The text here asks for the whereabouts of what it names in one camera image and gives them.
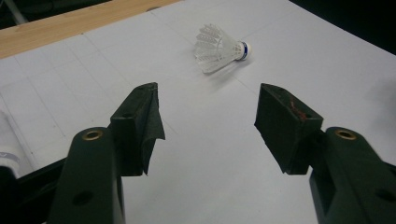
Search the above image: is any white shuttlecock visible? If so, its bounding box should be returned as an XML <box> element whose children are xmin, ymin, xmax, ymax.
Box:
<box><xmin>193</xmin><ymin>22</ymin><xmax>253</xmax><ymax>75</ymax></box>

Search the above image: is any white metal desk frame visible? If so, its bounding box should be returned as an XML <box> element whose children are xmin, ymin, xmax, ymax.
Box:
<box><xmin>3</xmin><ymin>0</ymin><xmax>30</xmax><ymax>26</ymax></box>

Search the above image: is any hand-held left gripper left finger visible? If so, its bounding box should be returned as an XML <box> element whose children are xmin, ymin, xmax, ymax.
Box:
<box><xmin>46</xmin><ymin>81</ymin><xmax>166</xmax><ymax>224</ymax></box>

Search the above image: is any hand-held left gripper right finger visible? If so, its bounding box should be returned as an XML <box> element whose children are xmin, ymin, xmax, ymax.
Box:
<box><xmin>253</xmin><ymin>82</ymin><xmax>396</xmax><ymax>224</ymax></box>

